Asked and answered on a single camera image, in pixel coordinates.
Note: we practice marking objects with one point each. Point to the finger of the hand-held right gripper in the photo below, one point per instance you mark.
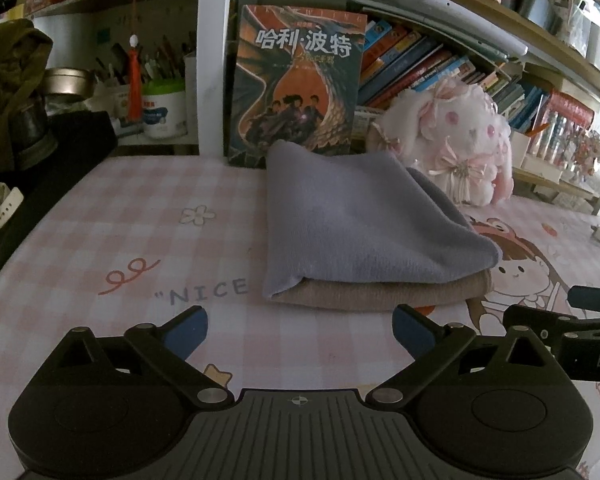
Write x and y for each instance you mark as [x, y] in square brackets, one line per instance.
[540, 319]
[595, 298]

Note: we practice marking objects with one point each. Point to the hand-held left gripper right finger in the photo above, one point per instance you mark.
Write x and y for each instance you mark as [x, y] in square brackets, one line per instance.
[412, 330]

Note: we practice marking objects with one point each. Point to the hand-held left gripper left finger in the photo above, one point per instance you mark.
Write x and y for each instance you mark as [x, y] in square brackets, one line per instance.
[187, 330]

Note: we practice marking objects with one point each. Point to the grey cloth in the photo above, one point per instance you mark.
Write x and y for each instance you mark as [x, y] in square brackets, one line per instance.
[360, 220]

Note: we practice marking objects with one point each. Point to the pink checked cartoon tablecloth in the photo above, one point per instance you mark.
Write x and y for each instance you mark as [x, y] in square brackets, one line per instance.
[130, 220]

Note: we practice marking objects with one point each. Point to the row of colourful small bottles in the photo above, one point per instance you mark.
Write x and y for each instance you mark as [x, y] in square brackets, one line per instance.
[555, 140]

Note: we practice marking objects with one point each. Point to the small white open box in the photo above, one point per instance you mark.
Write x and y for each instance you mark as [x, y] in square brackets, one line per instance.
[519, 150]

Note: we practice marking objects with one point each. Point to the red box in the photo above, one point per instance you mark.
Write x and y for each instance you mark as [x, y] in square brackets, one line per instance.
[570, 107]

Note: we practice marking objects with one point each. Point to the pink white bunny plush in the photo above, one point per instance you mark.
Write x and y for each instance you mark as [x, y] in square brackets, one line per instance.
[460, 130]

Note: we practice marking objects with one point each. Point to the black flat case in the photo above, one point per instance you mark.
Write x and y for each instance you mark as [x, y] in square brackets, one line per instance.
[67, 160]

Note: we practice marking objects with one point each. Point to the white can green lid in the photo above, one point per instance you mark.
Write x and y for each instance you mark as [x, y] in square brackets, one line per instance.
[162, 115]

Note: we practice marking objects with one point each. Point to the white wristwatch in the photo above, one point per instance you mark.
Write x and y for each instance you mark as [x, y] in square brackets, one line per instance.
[2, 205]

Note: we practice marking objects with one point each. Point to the dark metal pot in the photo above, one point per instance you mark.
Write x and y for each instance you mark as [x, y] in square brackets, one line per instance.
[32, 132]

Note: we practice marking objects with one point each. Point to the red tassel ornament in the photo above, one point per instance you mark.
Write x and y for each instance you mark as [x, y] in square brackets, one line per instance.
[136, 80]

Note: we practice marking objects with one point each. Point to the clear plastic storage box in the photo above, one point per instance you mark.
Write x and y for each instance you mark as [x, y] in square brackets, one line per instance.
[597, 42]

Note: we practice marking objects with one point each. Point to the row of shelved books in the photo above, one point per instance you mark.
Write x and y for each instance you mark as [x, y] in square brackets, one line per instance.
[410, 65]

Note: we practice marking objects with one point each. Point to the bunch of pens and brushes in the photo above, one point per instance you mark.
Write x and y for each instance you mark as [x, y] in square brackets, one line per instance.
[155, 62]

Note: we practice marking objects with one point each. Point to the large dark fantasy book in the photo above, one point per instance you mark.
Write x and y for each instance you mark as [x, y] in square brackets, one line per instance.
[300, 85]

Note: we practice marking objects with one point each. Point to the white bookshelf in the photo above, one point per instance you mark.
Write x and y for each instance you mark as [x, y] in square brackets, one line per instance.
[212, 60]

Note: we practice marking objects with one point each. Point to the round metal tin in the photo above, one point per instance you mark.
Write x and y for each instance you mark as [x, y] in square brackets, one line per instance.
[67, 82]

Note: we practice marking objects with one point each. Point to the grey laptop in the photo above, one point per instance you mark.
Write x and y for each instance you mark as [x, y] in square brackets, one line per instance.
[460, 15]

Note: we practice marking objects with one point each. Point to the olive green cloth bag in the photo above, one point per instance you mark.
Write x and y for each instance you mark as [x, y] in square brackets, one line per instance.
[10, 60]

